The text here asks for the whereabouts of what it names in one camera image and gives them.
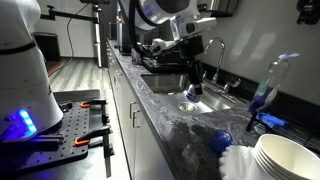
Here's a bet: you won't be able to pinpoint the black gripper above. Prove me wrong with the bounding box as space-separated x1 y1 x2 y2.
179 34 205 97

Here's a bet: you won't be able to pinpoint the white pill bottle blue label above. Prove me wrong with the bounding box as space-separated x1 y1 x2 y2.
184 83 202 103

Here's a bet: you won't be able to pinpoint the black counter tray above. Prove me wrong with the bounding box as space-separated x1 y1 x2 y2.
141 54 193 74

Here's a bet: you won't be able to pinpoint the clear dish soap bottle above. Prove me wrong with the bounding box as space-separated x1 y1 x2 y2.
249 52 301 114

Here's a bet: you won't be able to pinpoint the chrome gooseneck faucet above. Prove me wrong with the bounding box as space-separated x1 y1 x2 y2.
202 36 242 95

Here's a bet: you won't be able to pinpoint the stainless steel sink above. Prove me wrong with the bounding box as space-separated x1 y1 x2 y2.
140 72 238 117

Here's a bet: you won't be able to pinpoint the round metal sink drain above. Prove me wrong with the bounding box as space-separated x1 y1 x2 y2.
177 101 199 114

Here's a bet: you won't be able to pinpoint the blue ball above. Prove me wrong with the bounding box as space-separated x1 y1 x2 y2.
207 129 234 155

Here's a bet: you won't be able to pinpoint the dark countertop appliance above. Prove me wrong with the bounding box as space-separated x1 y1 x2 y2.
115 12 135 56

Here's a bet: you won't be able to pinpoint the blue sponge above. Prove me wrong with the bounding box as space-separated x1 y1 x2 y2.
257 111 289 130

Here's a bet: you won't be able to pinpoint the white fluted paper filters stack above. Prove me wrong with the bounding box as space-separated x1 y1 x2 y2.
217 144 265 180

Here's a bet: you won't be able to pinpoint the black orange bar clamp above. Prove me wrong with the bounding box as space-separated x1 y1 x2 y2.
79 97 111 127
73 124 116 179

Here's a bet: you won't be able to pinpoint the white stacked bowls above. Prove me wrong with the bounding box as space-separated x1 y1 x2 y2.
253 133 320 180

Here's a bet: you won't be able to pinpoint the black perforated mounting board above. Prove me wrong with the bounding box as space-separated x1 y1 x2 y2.
0 99 92 175

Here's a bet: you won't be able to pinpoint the black trash bin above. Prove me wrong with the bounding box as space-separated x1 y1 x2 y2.
32 31 62 62

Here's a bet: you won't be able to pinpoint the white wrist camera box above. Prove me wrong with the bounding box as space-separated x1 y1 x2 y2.
179 16 218 38

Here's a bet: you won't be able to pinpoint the metal cabinet door handle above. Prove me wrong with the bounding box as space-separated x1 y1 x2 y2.
132 109 143 130
128 100 139 120

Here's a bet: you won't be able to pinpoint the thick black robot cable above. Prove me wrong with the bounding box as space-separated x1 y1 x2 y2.
127 0 149 58

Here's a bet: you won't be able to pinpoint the black wire rack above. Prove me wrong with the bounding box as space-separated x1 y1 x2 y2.
245 105 320 153

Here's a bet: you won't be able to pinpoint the black wall dispenser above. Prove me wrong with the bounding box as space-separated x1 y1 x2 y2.
295 0 320 26

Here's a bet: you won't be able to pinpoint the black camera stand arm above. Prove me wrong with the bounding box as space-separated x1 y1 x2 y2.
39 0 111 69

